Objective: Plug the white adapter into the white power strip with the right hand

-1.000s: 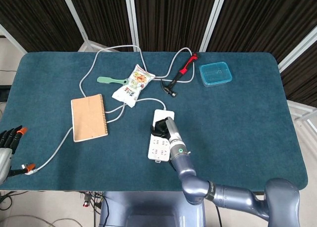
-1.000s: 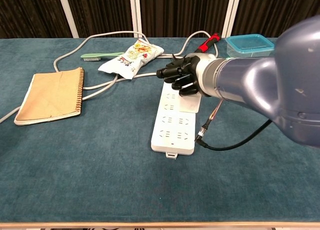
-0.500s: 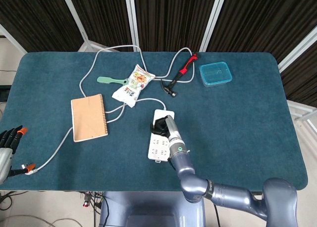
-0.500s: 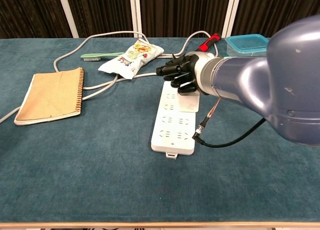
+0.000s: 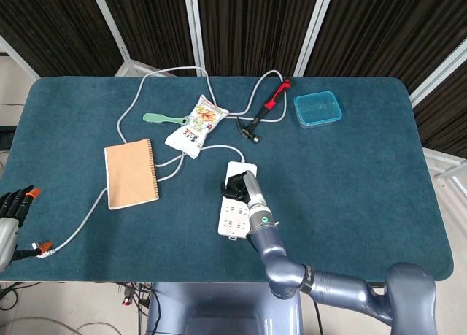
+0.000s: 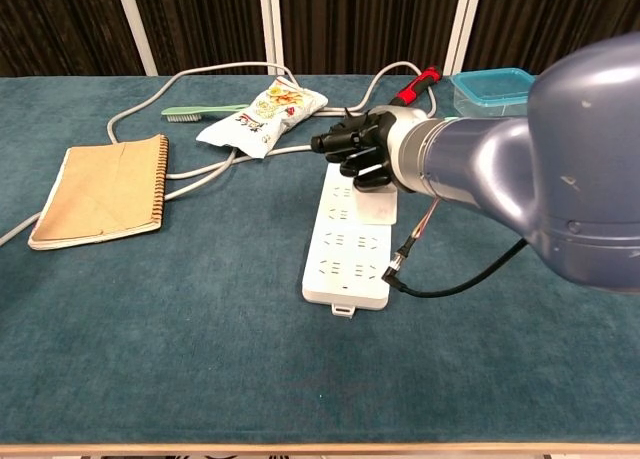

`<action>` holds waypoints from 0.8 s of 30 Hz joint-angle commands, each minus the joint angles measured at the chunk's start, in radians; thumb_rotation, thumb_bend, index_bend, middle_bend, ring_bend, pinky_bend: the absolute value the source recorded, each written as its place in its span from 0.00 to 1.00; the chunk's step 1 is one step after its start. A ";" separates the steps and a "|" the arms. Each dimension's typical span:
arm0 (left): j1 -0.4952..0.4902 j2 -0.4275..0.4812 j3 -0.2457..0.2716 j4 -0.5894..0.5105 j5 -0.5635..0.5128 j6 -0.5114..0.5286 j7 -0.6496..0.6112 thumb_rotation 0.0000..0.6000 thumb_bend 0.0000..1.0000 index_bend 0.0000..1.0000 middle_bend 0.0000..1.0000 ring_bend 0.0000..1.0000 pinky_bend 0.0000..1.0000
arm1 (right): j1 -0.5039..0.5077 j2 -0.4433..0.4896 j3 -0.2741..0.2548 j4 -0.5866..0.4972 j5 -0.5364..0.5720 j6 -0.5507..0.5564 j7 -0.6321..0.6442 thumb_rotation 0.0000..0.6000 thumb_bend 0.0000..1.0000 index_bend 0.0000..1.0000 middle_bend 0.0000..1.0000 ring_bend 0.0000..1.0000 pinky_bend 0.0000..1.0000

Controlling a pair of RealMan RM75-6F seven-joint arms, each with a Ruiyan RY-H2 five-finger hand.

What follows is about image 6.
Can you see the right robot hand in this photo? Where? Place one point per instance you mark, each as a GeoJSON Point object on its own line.
{"type": "Point", "coordinates": [370, 144]}

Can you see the white charger adapter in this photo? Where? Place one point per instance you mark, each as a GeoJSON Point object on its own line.
{"type": "Point", "coordinates": [377, 209]}

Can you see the white power strip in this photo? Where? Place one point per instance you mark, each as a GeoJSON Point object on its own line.
{"type": "Point", "coordinates": [345, 274]}

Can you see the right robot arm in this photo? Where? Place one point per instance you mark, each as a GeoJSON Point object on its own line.
{"type": "Point", "coordinates": [550, 154]}

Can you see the red black claw hammer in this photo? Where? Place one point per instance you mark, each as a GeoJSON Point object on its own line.
{"type": "Point", "coordinates": [415, 89]}

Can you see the white snack bag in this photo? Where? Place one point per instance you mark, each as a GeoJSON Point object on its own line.
{"type": "Point", "coordinates": [265, 119]}

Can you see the dark slatted partition panel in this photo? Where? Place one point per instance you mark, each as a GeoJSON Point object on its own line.
{"type": "Point", "coordinates": [200, 24]}
{"type": "Point", "coordinates": [550, 14]}
{"type": "Point", "coordinates": [60, 24]}
{"type": "Point", "coordinates": [365, 24]}

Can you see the blue plastic container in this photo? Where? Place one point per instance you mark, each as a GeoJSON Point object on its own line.
{"type": "Point", "coordinates": [490, 86]}

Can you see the green brush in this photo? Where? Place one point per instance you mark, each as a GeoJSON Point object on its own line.
{"type": "Point", "coordinates": [185, 112]}

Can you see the teal table cloth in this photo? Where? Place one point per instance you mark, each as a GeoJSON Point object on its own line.
{"type": "Point", "coordinates": [200, 329]}

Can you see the brown spiral notebook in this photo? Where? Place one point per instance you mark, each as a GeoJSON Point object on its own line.
{"type": "Point", "coordinates": [100, 194]}

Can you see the white partition post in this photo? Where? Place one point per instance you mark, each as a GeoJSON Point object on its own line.
{"type": "Point", "coordinates": [270, 29]}
{"type": "Point", "coordinates": [135, 29]}
{"type": "Point", "coordinates": [464, 29]}

